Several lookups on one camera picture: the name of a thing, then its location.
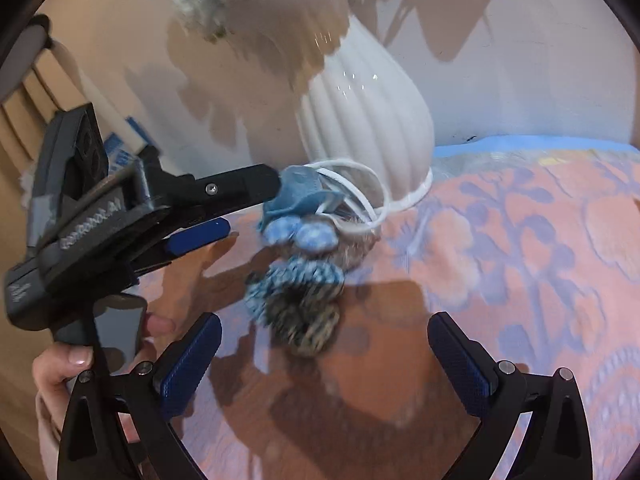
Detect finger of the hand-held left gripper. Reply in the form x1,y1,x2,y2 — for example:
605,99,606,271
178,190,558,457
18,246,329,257
150,162,282,235
129,218,232,274

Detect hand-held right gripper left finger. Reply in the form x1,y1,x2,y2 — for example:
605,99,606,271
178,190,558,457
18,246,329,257
57,311,223,480

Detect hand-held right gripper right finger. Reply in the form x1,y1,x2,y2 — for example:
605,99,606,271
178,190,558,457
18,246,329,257
427,311,593,480

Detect blue face mask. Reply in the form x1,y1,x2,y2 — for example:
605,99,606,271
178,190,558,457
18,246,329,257
257,160,393,233

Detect blue fabric hair tie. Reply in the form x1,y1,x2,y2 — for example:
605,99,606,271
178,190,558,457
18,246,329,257
262,216,337,253

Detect patterned fabric scrunchie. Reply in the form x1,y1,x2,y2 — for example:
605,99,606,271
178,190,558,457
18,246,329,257
244,255,347,358

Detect person's left hand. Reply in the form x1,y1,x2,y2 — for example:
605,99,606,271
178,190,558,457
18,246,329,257
31,311,177,436

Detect row of books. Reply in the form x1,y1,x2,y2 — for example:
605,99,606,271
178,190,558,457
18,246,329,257
102,116,153,173

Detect brown fuzzy pouch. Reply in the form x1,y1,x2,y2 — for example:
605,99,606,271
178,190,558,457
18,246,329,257
335,217,383,273

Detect white ribbed vase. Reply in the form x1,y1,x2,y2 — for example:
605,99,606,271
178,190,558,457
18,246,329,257
295,15,435,211

